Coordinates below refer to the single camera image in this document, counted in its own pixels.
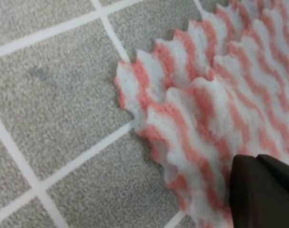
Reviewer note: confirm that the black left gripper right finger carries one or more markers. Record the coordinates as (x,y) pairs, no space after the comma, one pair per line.
(276,168)

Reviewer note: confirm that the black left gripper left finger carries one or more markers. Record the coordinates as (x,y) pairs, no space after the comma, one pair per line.
(256,199)

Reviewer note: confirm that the pink white wavy striped towel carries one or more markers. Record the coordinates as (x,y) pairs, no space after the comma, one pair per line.
(218,89)

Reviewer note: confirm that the grey grid tablecloth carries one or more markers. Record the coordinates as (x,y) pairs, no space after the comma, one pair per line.
(69,157)

